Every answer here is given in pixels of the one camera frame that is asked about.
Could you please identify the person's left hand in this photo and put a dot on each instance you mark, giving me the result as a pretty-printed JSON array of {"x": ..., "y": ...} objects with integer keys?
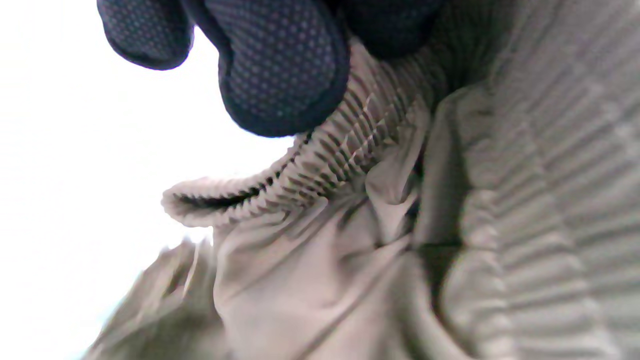
[{"x": 280, "y": 65}]

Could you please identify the brown garment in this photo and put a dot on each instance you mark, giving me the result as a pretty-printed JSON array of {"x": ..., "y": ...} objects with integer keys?
[{"x": 400, "y": 225}]

